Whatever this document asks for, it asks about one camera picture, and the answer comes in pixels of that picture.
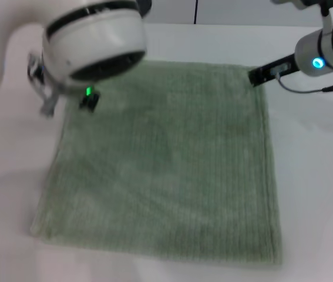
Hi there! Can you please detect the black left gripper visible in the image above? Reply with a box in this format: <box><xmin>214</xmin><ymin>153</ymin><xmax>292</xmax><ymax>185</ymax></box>
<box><xmin>78</xmin><ymin>91</ymin><xmax>101</xmax><ymax>113</ymax></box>

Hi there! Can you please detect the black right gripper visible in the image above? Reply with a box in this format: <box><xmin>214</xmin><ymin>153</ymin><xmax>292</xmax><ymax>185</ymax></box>
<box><xmin>247</xmin><ymin>53</ymin><xmax>301</xmax><ymax>88</ymax></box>

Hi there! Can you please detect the green ribbed towel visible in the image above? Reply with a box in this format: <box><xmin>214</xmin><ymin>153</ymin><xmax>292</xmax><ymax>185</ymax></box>
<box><xmin>29</xmin><ymin>59</ymin><xmax>284</xmax><ymax>266</ymax></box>

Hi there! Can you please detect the left wrist cable with plug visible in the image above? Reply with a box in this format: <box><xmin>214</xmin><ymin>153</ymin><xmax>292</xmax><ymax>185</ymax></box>
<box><xmin>26</xmin><ymin>52</ymin><xmax>60</xmax><ymax>118</ymax></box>

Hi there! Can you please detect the grey right wrist cable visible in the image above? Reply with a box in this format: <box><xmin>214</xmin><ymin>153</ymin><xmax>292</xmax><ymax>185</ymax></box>
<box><xmin>274</xmin><ymin>69</ymin><xmax>333</xmax><ymax>95</ymax></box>

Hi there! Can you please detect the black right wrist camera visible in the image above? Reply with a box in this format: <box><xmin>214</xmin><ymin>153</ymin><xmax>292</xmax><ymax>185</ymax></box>
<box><xmin>270</xmin><ymin>0</ymin><xmax>333</xmax><ymax>33</ymax></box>

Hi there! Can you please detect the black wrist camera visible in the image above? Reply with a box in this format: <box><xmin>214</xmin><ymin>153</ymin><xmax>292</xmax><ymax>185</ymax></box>
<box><xmin>270</xmin><ymin>0</ymin><xmax>333</xmax><ymax>33</ymax></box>
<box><xmin>136</xmin><ymin>0</ymin><xmax>153</xmax><ymax>19</ymax></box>

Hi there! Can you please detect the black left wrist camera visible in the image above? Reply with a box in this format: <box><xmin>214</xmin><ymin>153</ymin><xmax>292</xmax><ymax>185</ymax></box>
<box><xmin>136</xmin><ymin>0</ymin><xmax>153</xmax><ymax>19</ymax></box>

